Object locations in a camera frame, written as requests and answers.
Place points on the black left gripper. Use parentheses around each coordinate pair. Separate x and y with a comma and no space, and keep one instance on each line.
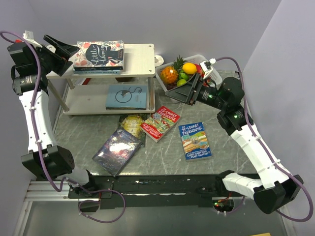
(62,64)

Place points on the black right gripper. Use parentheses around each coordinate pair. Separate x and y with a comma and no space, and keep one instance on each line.
(185,92)

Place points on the Little Women book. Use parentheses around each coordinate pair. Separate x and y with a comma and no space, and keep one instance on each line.
(99,56)

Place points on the light blue 143-Storey Treehouse book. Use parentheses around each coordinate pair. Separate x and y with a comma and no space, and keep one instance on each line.
(102,72)

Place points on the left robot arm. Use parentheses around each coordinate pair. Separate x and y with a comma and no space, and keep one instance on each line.
(32,62)

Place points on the green lime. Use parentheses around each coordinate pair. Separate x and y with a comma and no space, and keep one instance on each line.
(181,82)

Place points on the dark grapes bunch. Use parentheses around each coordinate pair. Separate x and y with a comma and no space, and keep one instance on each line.
(171,86)

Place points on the yellow lemon top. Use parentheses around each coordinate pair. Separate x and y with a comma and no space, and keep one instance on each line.
(189,68)

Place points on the red strawberries pile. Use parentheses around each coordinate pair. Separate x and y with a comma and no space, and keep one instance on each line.
(199,70)

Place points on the toy pineapple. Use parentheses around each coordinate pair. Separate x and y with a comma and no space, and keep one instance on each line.
(170,74)

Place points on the white plastic basket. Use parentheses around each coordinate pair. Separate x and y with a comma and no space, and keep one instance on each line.
(215,76)

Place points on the white two-tier shelf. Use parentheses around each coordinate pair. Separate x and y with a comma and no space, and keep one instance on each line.
(91,99)

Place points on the blue 91-Storey Treehouse book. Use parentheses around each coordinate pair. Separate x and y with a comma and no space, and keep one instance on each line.
(194,141)

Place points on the red 13-Storey Treehouse book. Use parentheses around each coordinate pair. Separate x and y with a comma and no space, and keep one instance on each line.
(159,123)

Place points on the Alice in Wonderland book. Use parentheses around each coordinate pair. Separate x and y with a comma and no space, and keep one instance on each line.
(131,123)

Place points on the light blue book with swan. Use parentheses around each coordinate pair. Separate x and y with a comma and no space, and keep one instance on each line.
(126,97)

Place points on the Robinson Crusoe book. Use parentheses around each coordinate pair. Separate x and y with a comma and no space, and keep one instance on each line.
(117,151)

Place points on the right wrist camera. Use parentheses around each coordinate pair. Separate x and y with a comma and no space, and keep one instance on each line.
(207,67)

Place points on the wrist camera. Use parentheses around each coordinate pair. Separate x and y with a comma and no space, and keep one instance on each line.
(207,67)
(28,36)

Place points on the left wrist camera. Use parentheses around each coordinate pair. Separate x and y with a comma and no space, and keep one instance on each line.
(28,36)

